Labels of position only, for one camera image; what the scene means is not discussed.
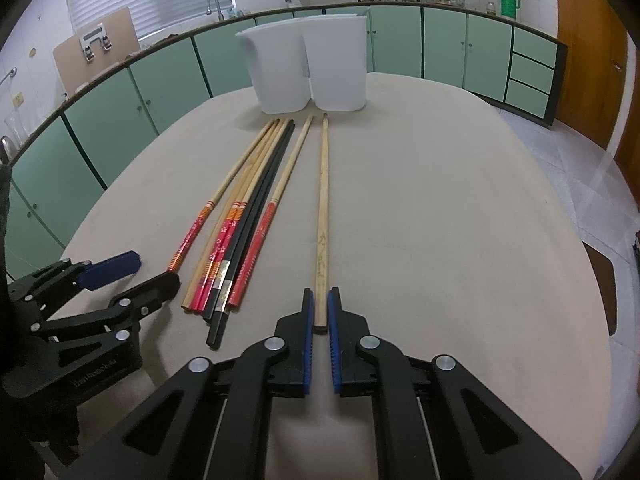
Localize white metal bracket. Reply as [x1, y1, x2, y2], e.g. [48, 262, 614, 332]
[79, 21, 113, 63]

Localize green kitchen base cabinets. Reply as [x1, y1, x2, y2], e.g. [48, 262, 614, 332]
[0, 2, 568, 281]

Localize plain bamboo chopstick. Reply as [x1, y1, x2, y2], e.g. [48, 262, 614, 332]
[181, 119, 285, 311]

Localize brown wooden chair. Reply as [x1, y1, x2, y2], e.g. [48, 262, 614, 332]
[582, 241, 618, 337]

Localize cardboard sheet with clips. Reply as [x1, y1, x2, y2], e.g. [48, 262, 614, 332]
[52, 6, 142, 96]

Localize black chopstick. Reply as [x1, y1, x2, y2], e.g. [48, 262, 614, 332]
[212, 118, 293, 323]
[206, 119, 297, 348]

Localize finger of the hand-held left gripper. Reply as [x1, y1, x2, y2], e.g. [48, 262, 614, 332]
[30, 272, 182, 345]
[7, 251, 142, 311]

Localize orange red striped chopstick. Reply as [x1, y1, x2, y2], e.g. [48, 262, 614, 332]
[166, 117, 280, 274]

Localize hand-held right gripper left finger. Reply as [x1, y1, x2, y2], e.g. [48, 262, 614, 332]
[60, 287, 316, 480]

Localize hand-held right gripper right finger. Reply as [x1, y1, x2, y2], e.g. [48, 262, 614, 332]
[327, 286, 583, 480]

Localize green cabinet drawer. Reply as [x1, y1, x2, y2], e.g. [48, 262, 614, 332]
[512, 27, 558, 68]
[506, 80, 551, 117]
[510, 55, 556, 93]

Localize brown wooden door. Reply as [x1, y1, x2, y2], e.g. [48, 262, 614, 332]
[552, 0, 640, 188]

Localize plain wooden engraved chopstick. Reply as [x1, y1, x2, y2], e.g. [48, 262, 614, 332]
[313, 112, 332, 335]

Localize white plastic container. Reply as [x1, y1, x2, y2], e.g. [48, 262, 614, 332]
[235, 19, 312, 115]
[301, 7, 371, 112]

